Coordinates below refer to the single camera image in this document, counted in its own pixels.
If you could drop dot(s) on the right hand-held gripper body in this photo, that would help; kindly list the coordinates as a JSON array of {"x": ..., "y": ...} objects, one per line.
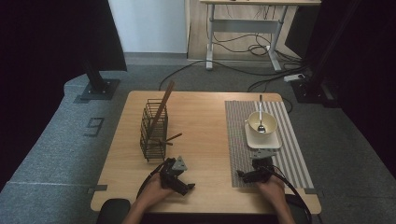
[{"x": 264, "y": 169}]

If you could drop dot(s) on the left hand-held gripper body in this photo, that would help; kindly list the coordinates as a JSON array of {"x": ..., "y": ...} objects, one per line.
[{"x": 169, "y": 175}]

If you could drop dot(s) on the person's right hand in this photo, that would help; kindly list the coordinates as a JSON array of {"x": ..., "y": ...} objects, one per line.
[{"x": 274, "y": 189}]

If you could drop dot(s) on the person's left hand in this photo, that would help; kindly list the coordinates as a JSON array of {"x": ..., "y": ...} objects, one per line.
[{"x": 154, "y": 193}]

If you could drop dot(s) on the grey striped placemat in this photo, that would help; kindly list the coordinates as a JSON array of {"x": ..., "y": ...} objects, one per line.
[{"x": 236, "y": 155}]

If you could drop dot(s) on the cream square plate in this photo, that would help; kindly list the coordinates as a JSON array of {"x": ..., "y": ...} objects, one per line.
[{"x": 260, "y": 141}]

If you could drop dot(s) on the metal spoon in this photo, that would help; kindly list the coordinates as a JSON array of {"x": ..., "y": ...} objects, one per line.
[{"x": 261, "y": 124}]

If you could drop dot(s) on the cream ceramic bowl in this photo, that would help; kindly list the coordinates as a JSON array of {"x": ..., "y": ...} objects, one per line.
[{"x": 269, "y": 119}]

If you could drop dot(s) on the long brown wooden chopstick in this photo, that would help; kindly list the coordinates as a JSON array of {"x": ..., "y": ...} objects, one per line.
[{"x": 162, "y": 105}]

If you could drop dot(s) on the black floor outlet box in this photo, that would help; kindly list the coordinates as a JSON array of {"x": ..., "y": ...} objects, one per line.
[{"x": 94, "y": 127}]

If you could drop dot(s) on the black metal stand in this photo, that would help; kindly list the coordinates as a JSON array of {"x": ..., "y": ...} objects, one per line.
[
  {"x": 99, "y": 87},
  {"x": 314, "y": 90}
]

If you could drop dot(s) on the white power strip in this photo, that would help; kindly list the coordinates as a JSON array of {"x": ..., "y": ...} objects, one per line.
[{"x": 294, "y": 77}]

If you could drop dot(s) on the dark curtain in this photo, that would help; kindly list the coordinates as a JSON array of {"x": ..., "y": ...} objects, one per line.
[
  {"x": 367, "y": 62},
  {"x": 46, "y": 62}
]

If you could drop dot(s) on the white frame wooden desk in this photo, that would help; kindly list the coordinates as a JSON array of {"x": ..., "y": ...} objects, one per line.
[{"x": 246, "y": 25}]

